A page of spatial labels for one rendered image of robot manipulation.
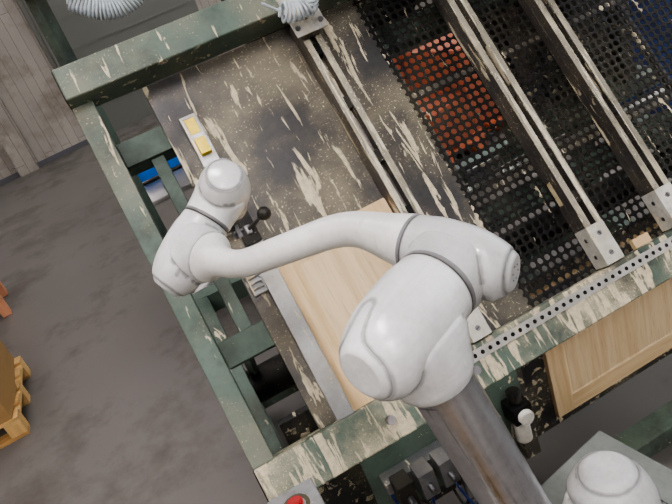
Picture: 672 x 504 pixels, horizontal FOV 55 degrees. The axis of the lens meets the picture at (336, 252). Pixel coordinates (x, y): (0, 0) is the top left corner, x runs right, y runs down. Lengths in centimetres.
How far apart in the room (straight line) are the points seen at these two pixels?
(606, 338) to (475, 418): 152
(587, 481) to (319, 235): 65
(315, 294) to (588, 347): 106
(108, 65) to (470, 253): 128
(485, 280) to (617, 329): 155
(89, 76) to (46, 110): 908
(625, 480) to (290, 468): 83
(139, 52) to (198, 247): 83
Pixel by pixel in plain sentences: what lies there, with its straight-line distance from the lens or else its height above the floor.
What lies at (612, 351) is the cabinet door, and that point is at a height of 40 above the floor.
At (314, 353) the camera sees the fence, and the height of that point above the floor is 105.
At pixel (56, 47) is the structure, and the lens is 239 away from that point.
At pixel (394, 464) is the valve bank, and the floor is 74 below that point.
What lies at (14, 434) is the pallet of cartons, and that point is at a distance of 432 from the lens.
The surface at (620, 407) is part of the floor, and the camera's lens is 287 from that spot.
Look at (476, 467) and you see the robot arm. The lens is 103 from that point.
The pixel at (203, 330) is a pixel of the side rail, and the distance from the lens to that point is 174.
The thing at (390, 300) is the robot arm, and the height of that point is 158.
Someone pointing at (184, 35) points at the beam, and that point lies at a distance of 196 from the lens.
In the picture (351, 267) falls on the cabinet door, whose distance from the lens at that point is 182.
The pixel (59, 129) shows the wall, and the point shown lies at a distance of 1106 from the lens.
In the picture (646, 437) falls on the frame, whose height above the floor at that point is 18.
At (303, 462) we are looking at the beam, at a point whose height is 87.
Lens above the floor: 206
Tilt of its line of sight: 28 degrees down
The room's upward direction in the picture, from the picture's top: 21 degrees counter-clockwise
